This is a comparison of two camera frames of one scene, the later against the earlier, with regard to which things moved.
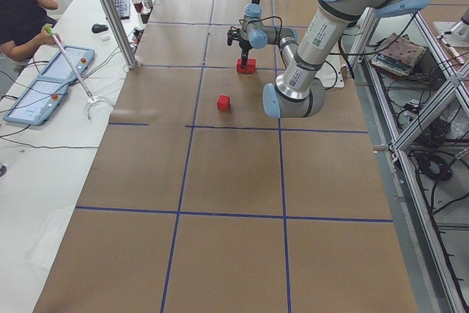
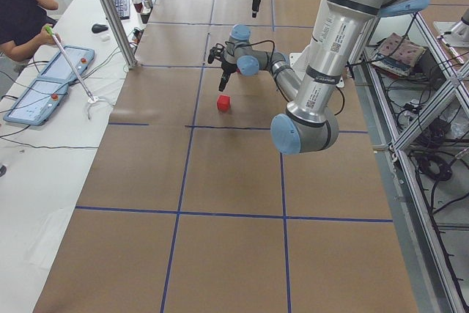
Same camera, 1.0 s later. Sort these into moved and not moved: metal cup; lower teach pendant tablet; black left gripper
Moved: black left gripper
Not moved: metal cup; lower teach pendant tablet
